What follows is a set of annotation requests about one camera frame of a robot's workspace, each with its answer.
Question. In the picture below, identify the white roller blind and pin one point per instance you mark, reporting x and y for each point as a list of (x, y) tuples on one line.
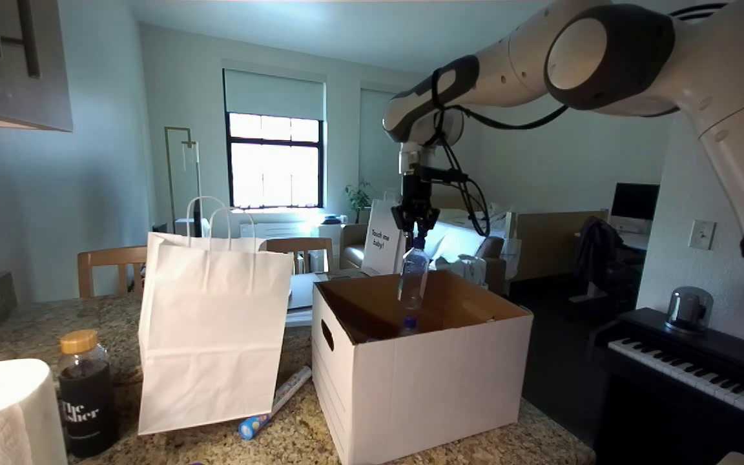
[(273, 94)]

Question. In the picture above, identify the thin metal frame stand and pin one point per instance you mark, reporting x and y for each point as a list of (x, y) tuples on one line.
[(170, 170)]

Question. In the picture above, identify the black office chair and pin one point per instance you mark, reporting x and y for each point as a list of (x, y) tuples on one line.
[(609, 259)]

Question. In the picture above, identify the white bag with black text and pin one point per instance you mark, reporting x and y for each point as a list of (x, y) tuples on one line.
[(384, 241)]

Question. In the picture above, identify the white paper towel roll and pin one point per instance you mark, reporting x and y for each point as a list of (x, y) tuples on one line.
[(11, 421)]

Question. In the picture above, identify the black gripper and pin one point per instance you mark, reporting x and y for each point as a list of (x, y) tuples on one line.
[(414, 208)]

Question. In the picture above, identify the black digital piano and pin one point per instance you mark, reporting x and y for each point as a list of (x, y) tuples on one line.
[(673, 388)]

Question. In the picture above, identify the silver round speaker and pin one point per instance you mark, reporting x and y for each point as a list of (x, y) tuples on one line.
[(689, 308)]

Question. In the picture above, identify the pale covered window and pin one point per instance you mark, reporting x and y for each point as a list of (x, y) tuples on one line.
[(375, 138)]

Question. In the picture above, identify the white bedding pile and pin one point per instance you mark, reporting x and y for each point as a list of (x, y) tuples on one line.
[(464, 245)]

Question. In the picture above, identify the green potted plant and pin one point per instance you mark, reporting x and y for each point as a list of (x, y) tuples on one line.
[(357, 201)]

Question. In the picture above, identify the white radiator cover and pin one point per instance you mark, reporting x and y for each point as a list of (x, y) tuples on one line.
[(303, 222)]

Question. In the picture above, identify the silver desktop computer monitor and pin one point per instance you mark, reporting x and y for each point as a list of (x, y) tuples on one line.
[(633, 201)]

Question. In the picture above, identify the white wall outlet plate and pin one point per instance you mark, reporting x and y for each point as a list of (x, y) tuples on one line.
[(701, 236)]

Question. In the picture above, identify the black framed window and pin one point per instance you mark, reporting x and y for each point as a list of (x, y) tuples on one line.
[(276, 168)]

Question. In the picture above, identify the white paper shopping bag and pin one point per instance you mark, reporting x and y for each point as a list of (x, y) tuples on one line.
[(207, 335)]

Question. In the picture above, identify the dark jar with tan lid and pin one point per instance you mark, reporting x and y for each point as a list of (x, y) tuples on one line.
[(90, 404)]

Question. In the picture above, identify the white cardboard storage box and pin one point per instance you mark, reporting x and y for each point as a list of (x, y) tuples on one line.
[(425, 388)]

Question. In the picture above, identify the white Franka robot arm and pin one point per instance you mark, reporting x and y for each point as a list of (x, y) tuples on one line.
[(735, 86)]

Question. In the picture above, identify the wooden desk panel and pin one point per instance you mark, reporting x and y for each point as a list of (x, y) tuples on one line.
[(556, 245)]

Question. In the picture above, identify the wooden upper kitchen cabinet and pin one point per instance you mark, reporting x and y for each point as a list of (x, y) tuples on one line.
[(11, 60)]

